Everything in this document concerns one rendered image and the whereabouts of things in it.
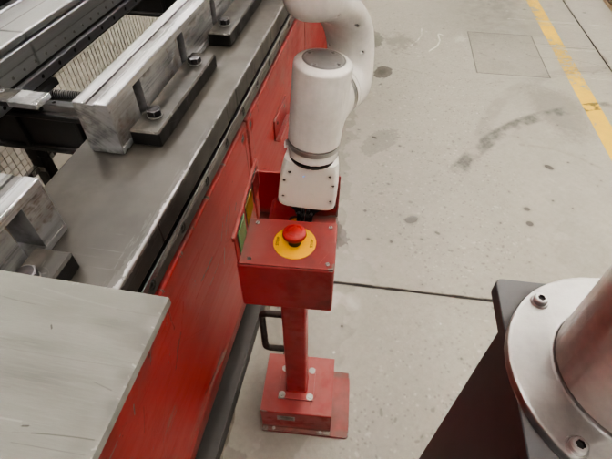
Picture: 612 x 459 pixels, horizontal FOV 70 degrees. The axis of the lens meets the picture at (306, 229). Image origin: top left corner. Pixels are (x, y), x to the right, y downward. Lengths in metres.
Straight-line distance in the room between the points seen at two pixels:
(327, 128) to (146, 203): 0.29
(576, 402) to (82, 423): 0.36
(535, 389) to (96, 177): 0.67
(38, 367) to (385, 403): 1.16
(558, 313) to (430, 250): 1.40
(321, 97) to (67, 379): 0.44
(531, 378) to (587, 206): 1.92
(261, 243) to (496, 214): 1.46
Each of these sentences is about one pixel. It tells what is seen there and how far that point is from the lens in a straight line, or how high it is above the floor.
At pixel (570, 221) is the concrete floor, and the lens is 2.17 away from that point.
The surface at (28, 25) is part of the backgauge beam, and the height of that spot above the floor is 0.98.
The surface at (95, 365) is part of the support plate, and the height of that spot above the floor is 1.00.
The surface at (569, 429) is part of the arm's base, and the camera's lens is 0.39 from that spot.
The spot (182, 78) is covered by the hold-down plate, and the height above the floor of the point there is 0.90.
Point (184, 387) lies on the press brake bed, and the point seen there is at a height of 0.51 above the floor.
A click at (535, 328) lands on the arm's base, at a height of 1.01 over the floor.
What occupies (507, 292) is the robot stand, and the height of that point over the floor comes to 1.00.
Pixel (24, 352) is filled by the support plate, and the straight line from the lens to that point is 0.44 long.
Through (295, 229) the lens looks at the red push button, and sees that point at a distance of 0.72.
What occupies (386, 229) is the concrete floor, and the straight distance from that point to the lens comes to 1.86.
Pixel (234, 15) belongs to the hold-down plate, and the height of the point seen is 0.91.
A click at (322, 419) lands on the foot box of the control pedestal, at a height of 0.10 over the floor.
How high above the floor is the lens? 1.33
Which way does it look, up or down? 47 degrees down
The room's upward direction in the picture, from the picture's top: straight up
